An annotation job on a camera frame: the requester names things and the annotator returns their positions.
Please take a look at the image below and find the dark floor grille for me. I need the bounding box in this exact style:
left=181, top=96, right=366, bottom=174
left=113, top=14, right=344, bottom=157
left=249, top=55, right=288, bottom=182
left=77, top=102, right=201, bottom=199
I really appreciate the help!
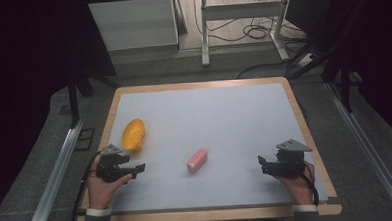
left=73, top=127, right=98, bottom=153

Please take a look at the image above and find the person's left hand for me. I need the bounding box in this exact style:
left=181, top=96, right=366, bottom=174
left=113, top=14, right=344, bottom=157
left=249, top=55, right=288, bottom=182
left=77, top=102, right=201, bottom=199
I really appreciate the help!
left=85, top=157, right=136, bottom=211

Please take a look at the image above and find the dark curtain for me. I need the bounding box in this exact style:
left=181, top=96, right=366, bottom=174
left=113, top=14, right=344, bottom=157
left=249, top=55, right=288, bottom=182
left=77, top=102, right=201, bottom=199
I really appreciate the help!
left=283, top=0, right=392, bottom=152
left=0, top=0, right=124, bottom=221

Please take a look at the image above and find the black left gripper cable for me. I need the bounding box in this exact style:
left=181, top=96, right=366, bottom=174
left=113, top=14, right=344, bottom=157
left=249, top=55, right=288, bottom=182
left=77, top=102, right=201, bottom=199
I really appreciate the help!
left=68, top=150, right=107, bottom=221

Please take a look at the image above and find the pink soap bar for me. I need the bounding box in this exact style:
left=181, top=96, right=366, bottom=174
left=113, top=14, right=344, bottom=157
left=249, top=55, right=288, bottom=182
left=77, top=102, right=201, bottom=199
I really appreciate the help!
left=186, top=147, right=210, bottom=175

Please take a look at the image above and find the black coiled floor cable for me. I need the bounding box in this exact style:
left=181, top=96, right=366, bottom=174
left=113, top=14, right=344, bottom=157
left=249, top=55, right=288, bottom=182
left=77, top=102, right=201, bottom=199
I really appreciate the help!
left=192, top=0, right=307, bottom=46

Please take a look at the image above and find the white power strip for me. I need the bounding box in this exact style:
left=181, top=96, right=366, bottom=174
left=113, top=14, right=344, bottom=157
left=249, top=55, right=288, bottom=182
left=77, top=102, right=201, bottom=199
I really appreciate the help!
left=296, top=52, right=317, bottom=69

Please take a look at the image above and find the person's right hand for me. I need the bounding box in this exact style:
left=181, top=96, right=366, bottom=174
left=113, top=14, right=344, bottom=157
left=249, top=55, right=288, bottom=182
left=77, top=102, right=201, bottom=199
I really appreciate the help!
left=273, top=160, right=318, bottom=208

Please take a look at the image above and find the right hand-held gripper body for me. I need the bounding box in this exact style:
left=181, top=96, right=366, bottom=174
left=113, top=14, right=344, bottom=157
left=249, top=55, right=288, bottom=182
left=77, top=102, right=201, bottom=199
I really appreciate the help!
left=267, top=137, right=314, bottom=180

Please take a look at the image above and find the yellow plastic soap dish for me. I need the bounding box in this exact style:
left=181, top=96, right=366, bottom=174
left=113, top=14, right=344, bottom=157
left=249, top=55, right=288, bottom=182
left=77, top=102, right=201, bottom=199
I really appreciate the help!
left=119, top=118, right=148, bottom=154

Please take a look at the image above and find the white cabinet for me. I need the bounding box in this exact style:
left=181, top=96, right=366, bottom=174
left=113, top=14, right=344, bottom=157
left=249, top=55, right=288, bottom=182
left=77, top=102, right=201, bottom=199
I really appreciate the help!
left=87, top=0, right=180, bottom=53

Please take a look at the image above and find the aluminium rail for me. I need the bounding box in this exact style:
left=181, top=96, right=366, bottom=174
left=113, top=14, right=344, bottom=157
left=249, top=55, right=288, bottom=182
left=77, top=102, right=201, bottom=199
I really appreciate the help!
left=325, top=79, right=392, bottom=221
left=18, top=116, right=91, bottom=221

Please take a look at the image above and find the white table mat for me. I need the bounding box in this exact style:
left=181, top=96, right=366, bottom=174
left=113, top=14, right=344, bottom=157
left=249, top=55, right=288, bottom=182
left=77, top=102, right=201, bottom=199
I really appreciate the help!
left=105, top=80, right=330, bottom=214

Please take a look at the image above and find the white metal desk frame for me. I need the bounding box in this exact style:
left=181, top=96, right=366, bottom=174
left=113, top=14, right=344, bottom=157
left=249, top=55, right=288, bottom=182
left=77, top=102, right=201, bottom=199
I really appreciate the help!
left=198, top=0, right=296, bottom=68

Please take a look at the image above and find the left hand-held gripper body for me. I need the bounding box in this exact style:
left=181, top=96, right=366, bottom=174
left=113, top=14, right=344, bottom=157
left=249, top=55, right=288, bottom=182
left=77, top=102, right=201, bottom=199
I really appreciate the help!
left=94, top=142, right=133, bottom=184

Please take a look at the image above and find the black metal stand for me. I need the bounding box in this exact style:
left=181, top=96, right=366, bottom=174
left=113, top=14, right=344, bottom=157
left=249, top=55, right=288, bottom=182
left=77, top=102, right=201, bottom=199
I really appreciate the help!
left=65, top=72, right=122, bottom=130
left=285, top=39, right=365, bottom=116

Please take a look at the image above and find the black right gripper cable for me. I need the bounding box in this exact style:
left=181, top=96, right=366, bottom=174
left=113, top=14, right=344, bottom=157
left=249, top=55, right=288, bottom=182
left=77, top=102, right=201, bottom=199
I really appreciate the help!
left=297, top=160, right=321, bottom=208

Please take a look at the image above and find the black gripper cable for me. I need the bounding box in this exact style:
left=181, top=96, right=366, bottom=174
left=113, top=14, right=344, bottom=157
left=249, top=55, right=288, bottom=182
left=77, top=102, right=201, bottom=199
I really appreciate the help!
left=68, top=150, right=107, bottom=221
left=297, top=160, right=321, bottom=208

